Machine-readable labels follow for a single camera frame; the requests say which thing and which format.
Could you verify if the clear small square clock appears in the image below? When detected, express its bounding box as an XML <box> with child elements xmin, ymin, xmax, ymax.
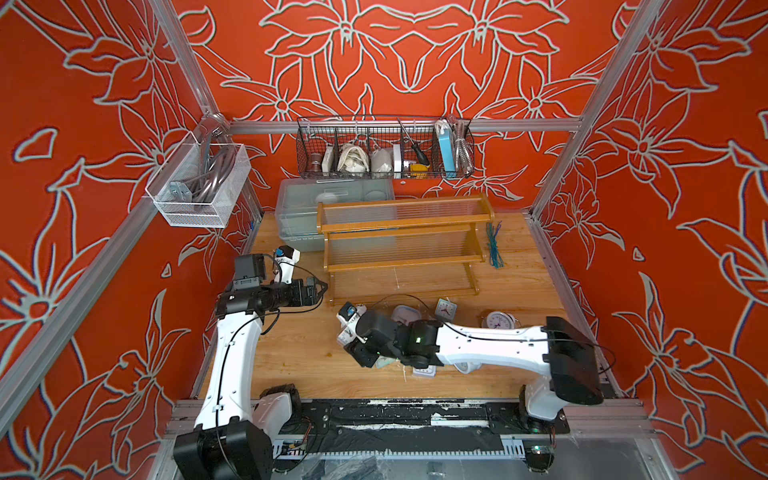
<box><xmin>435</xmin><ymin>298</ymin><xmax>458</xmax><ymax>322</ymax></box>

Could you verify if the lilac square alarm clock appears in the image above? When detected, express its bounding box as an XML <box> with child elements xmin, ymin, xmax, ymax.
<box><xmin>412</xmin><ymin>365</ymin><xmax>437</xmax><ymax>378</ymax></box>

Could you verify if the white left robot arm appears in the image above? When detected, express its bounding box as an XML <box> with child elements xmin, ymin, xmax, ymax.
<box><xmin>173</xmin><ymin>245</ymin><xmax>327</xmax><ymax>479</ymax></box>

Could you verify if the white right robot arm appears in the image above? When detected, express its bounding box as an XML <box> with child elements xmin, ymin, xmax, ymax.
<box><xmin>337</xmin><ymin>303</ymin><xmax>604</xmax><ymax>422</ymax></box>

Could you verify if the wooden two-tier shelf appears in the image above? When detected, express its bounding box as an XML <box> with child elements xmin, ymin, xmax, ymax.
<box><xmin>317</xmin><ymin>194</ymin><xmax>494</xmax><ymax>304</ymax></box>

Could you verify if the white twin-bell alarm clock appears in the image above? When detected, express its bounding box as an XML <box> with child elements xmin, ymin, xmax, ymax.
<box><xmin>482</xmin><ymin>311</ymin><xmax>520</xmax><ymax>330</ymax></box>

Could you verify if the blue rounded square clock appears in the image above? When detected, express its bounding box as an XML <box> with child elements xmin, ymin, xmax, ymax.
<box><xmin>391</xmin><ymin>305</ymin><xmax>422</xmax><ymax>325</ymax></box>

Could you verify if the translucent grey storage bin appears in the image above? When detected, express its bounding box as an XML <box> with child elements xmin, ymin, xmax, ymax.
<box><xmin>275</xmin><ymin>178</ymin><xmax>395</xmax><ymax>252</ymax></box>

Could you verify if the blue box in basket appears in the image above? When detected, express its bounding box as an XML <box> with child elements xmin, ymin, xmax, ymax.
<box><xmin>435</xmin><ymin>119</ymin><xmax>456</xmax><ymax>179</ymax></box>

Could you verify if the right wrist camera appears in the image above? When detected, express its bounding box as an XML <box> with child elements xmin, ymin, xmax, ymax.
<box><xmin>337</xmin><ymin>302</ymin><xmax>367</xmax><ymax>347</ymax></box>

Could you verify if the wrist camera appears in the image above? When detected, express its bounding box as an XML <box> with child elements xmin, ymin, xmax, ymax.
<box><xmin>274</xmin><ymin>245</ymin><xmax>301</xmax><ymax>284</ymax></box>
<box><xmin>337</xmin><ymin>302</ymin><xmax>367</xmax><ymax>347</ymax></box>

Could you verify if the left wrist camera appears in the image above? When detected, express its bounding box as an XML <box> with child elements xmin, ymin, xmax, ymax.
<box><xmin>274</xmin><ymin>245</ymin><xmax>301</xmax><ymax>284</ymax></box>

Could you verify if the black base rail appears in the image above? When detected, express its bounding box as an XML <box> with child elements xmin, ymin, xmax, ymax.
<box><xmin>296</xmin><ymin>398</ymin><xmax>570</xmax><ymax>436</ymax></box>

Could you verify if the green cable ties bundle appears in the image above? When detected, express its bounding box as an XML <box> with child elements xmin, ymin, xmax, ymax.
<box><xmin>486</xmin><ymin>222</ymin><xmax>505</xmax><ymax>269</ymax></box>

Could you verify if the white wire wall basket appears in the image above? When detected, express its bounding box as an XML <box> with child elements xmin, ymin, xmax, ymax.
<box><xmin>145</xmin><ymin>133</ymin><xmax>250</xmax><ymax>229</ymax></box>

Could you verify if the black wire wall basket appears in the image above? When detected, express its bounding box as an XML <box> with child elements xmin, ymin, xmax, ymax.
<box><xmin>296</xmin><ymin>115</ymin><xmax>475</xmax><ymax>180</ymax></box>

